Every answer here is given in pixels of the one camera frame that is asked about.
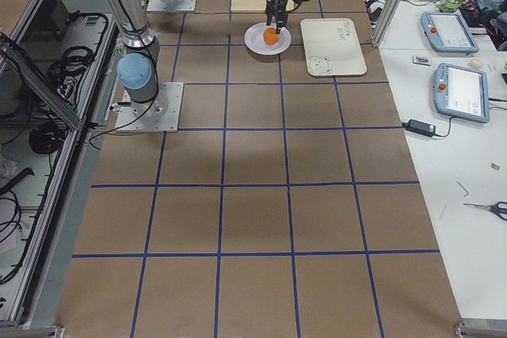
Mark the beige egg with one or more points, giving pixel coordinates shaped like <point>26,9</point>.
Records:
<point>476,63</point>

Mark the blue teach pendant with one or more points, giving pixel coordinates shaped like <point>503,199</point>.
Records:
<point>448,32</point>
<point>461,92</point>

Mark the metal hex key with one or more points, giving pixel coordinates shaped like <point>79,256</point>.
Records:
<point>465,191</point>

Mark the near blue teach pendant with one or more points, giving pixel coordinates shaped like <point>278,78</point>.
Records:
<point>461,92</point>

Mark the black scissors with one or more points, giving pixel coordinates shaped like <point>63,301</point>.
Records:
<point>498,208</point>

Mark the orange fruit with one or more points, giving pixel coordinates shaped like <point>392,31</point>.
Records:
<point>270,36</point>

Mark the black power adapter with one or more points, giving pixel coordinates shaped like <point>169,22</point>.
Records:
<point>420,128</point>

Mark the small white card box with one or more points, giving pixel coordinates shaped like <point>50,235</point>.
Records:
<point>420,60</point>

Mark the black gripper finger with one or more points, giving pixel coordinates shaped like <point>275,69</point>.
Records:
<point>269,14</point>
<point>281,18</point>

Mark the white round plate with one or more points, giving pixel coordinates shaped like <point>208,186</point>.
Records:
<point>254,40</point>

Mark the cream bear tray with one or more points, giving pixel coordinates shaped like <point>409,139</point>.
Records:
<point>332,47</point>

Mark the far blue teach pendant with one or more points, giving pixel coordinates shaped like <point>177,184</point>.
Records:
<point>448,32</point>

